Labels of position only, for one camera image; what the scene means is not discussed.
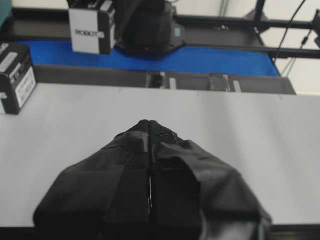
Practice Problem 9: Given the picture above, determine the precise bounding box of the middle black box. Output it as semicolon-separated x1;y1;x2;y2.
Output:
208;73;243;93

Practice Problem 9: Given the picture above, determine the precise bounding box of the upper black box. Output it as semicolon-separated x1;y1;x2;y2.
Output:
145;71;178;90

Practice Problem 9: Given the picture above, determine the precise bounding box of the black base sheet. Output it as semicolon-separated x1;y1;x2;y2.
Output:
34;64;296;95

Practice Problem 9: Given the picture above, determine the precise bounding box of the black box on white base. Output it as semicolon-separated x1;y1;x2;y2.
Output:
0;42;37;115

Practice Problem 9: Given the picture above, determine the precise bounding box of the white base sheet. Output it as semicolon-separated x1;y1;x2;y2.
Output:
0;83;320;227

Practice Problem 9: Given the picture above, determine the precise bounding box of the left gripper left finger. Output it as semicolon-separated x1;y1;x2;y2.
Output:
33;120;150;240

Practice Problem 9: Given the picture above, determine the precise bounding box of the blue table cloth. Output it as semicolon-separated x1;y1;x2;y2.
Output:
23;40;279;77

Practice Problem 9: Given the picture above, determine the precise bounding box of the black aluminium frame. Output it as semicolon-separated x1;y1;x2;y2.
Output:
0;0;320;59

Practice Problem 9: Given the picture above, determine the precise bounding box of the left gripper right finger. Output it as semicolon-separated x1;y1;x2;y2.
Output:
149;121;272;240

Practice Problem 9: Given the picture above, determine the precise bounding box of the black hanging cable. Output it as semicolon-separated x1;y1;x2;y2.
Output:
271;0;320;78

